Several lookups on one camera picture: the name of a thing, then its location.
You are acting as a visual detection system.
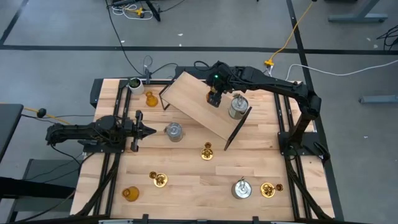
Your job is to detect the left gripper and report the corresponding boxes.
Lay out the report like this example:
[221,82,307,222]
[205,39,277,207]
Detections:
[123,110,157,153]

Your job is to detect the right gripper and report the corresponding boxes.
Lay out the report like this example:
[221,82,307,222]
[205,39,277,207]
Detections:
[206,63,234,108]

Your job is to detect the short gold candle holder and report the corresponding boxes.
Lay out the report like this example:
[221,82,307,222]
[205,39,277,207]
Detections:
[205,88,218,103]

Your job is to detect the silver scented candle tin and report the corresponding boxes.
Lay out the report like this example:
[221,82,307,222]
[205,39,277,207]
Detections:
[164,121,185,143]
[231,177,253,200]
[228,92,249,121]

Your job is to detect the amber glass candle holder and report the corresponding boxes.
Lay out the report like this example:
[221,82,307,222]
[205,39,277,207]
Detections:
[121,185,141,203]
[145,90,159,108]

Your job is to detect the wooden shelf riser black legs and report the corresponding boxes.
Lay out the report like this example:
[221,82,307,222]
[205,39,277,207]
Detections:
[158,70,252,152]

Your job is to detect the white pot with green plant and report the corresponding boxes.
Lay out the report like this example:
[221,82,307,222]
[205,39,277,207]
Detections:
[127,77,146,96]

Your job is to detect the black control box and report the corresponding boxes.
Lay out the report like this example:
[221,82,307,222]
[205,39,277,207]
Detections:
[174,65,218,79]

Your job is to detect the silver aluminium bar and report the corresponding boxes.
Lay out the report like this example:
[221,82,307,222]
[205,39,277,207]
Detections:
[98,219,134,224]

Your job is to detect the black stand leg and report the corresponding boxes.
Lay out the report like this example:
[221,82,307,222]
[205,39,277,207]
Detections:
[145,0,162,22]

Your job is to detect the grey metal stand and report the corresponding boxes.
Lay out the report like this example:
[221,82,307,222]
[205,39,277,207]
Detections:
[6,158,81,223]

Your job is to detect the black beam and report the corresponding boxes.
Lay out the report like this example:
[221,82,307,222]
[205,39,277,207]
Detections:
[0,176,75,199]

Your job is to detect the black side table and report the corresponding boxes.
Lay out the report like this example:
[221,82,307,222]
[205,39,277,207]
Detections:
[0,103,24,162]

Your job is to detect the grey metal table foot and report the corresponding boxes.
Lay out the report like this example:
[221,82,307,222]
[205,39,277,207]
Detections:
[359,95,398,105]
[328,0,389,23]

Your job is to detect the black aluminium rig frame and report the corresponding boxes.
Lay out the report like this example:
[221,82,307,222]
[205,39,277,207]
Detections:
[70,77,345,224]

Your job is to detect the yellow power cable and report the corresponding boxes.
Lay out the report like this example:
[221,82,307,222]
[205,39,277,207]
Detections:
[263,0,317,68]

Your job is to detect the yellow cable black plug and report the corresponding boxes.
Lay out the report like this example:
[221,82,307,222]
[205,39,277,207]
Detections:
[0,102,72,125]

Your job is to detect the black floor cable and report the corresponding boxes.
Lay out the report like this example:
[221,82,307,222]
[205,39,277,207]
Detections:
[104,0,147,77]

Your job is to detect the white cable bundle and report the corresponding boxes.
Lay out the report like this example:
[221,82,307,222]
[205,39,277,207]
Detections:
[111,2,155,21]

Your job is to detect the white power cable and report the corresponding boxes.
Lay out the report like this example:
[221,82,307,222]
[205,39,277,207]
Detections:
[284,58,398,82]

